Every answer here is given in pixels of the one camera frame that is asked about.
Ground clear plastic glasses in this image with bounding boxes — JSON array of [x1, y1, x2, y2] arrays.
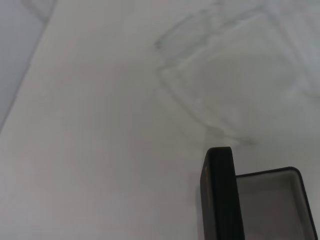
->
[[152, 7, 320, 147]]

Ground black glasses case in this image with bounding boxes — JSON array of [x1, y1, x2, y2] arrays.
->
[[199, 146, 318, 240]]

